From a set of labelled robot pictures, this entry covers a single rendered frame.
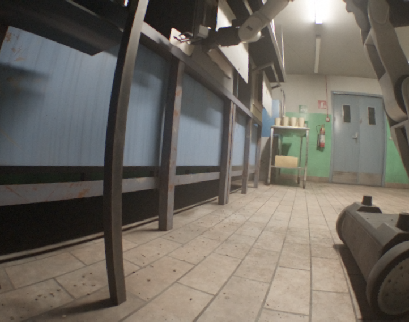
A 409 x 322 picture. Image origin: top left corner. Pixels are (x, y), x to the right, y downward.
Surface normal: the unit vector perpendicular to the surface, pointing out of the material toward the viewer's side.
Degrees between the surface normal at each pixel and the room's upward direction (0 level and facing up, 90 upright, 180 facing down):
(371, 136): 90
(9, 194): 90
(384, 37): 112
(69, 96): 90
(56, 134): 90
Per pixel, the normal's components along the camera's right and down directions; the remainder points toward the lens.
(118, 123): 0.89, 0.07
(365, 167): -0.44, -0.02
